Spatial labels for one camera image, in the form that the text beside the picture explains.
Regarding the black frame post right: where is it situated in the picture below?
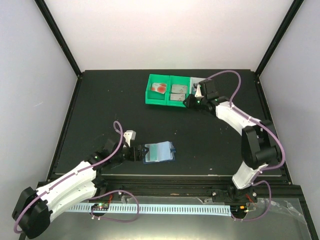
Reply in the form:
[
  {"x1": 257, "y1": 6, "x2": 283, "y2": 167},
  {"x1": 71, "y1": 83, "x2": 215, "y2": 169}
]
[{"x1": 255, "y1": 0, "x2": 304, "y2": 77}]

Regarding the pink blossom card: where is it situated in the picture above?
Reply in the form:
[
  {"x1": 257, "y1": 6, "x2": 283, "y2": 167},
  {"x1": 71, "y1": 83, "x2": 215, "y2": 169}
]
[{"x1": 169, "y1": 93, "x2": 186, "y2": 102}]

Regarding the green bin middle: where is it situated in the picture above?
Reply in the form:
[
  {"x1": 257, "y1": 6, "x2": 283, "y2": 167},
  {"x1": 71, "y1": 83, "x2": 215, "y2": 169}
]
[{"x1": 166, "y1": 75, "x2": 191, "y2": 108}]

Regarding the left circuit board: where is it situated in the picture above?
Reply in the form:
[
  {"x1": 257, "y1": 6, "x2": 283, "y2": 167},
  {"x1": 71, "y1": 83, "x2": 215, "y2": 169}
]
[{"x1": 91, "y1": 203, "x2": 109, "y2": 211}]

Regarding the black frame post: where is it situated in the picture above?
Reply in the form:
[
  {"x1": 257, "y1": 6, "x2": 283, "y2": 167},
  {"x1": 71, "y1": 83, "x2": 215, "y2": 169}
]
[
  {"x1": 255, "y1": 0, "x2": 304, "y2": 77},
  {"x1": 34, "y1": 0, "x2": 82, "y2": 77}
]

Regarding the light blue slotted strip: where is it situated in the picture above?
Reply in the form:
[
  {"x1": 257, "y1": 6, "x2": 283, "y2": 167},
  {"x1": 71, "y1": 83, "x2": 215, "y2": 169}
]
[{"x1": 67, "y1": 202, "x2": 232, "y2": 217}]

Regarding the black frame post left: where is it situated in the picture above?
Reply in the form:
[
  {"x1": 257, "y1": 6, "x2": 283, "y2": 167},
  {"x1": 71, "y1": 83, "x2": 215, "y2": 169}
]
[{"x1": 34, "y1": 0, "x2": 82, "y2": 77}]

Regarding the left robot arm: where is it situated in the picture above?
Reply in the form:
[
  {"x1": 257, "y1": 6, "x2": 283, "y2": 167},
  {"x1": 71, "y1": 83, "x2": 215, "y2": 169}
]
[{"x1": 12, "y1": 142, "x2": 149, "y2": 239}]

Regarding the blue leather card holder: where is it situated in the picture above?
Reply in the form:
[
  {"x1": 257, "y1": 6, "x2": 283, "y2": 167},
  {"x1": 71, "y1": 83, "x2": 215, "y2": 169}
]
[{"x1": 143, "y1": 141, "x2": 176, "y2": 164}]

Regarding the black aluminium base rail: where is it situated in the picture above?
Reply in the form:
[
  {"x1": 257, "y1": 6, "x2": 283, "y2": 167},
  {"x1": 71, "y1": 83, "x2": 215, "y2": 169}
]
[{"x1": 102, "y1": 175, "x2": 303, "y2": 198}]

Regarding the green bin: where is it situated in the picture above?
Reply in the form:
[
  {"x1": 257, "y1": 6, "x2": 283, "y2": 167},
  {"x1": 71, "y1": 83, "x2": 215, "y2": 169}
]
[
  {"x1": 145, "y1": 74, "x2": 170, "y2": 106},
  {"x1": 166, "y1": 75, "x2": 191, "y2": 108}
]

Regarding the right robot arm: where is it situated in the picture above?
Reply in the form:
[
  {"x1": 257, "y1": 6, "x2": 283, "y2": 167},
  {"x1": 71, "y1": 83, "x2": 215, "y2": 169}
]
[{"x1": 183, "y1": 79, "x2": 286, "y2": 202}]

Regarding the red circle card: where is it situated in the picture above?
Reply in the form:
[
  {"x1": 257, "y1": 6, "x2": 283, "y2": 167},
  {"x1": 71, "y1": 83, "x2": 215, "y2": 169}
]
[
  {"x1": 155, "y1": 83, "x2": 167, "y2": 94},
  {"x1": 150, "y1": 82, "x2": 161, "y2": 92}
]

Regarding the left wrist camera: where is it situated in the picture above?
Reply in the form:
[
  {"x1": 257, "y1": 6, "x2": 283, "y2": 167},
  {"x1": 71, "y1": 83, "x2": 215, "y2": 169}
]
[{"x1": 123, "y1": 130, "x2": 136, "y2": 147}]

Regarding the green bin left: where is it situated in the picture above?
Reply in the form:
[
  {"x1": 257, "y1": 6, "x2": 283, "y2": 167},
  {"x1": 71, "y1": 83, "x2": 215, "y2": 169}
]
[{"x1": 145, "y1": 74, "x2": 170, "y2": 106}]

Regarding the white bin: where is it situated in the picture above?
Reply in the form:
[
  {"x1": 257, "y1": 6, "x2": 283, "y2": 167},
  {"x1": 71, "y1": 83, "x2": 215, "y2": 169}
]
[{"x1": 187, "y1": 77, "x2": 213, "y2": 111}]

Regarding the white patterned card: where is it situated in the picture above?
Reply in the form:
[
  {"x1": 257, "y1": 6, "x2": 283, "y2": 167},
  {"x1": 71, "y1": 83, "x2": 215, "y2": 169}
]
[{"x1": 170, "y1": 84, "x2": 188, "y2": 94}]

